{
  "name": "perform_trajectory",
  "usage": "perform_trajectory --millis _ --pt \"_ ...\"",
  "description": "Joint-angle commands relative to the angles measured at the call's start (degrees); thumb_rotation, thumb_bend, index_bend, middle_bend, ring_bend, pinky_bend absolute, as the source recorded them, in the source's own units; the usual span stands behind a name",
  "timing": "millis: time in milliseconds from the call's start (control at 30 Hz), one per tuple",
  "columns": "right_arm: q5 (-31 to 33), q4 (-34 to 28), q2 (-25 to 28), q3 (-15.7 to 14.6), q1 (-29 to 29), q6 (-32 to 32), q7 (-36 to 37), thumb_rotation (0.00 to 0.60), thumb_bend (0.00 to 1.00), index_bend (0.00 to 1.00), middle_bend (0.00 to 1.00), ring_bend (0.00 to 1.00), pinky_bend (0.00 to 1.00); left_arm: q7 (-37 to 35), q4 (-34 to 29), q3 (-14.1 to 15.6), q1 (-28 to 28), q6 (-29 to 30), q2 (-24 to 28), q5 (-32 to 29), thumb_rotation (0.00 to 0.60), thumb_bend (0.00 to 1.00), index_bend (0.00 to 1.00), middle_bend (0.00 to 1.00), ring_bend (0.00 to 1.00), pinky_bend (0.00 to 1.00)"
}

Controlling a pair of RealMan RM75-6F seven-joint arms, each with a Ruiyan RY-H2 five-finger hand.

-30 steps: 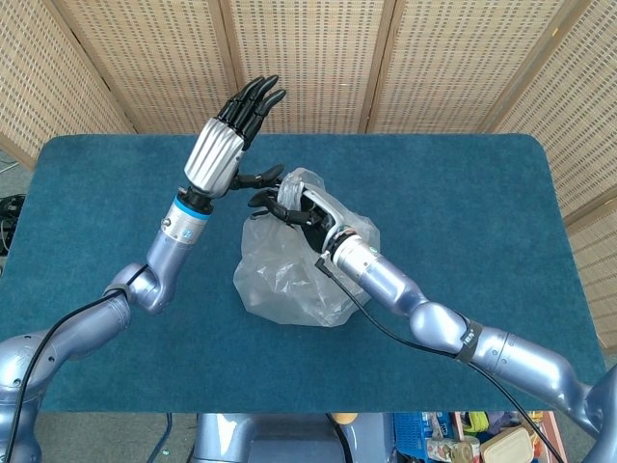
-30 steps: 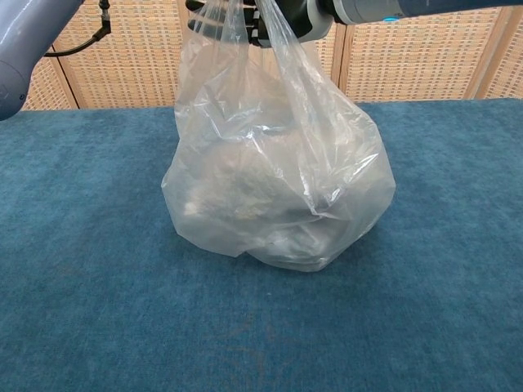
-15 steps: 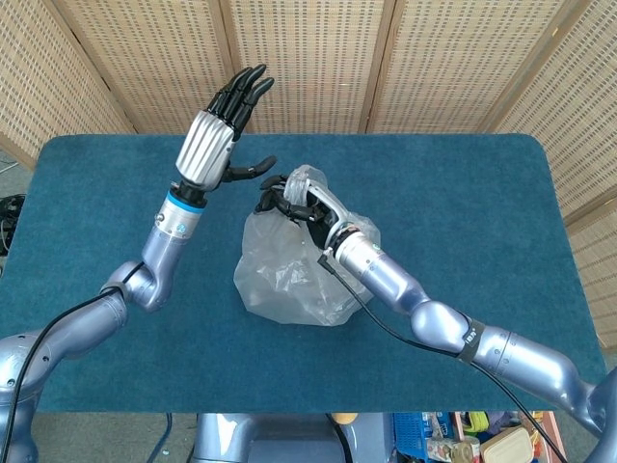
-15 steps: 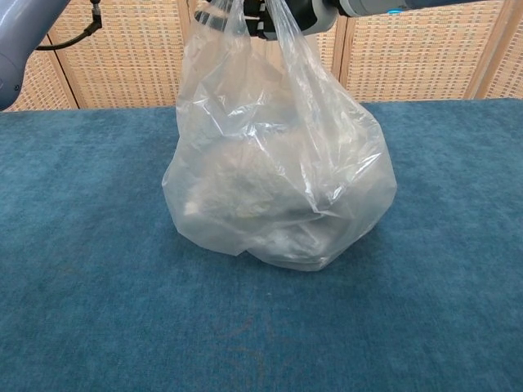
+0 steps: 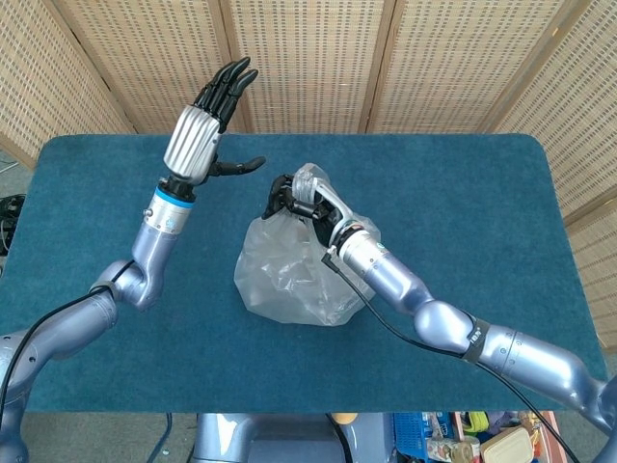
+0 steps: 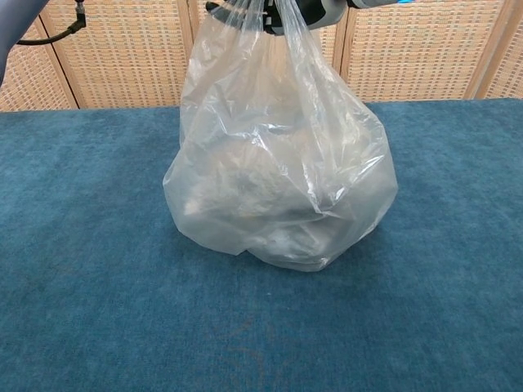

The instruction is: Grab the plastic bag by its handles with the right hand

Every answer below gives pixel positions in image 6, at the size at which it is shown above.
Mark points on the woven bamboo folding screen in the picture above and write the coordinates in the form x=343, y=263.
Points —
x=429, y=53

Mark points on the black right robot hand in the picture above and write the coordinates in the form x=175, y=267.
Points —
x=318, y=12

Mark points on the teal carpet table cover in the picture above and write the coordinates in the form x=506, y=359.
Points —
x=81, y=245

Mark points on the translucent white plastic bag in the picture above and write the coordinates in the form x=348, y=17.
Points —
x=265, y=163

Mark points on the silver-blue left robot arm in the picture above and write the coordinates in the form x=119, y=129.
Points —
x=12, y=28

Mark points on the silver-blue right robot arm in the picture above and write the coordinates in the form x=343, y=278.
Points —
x=376, y=3

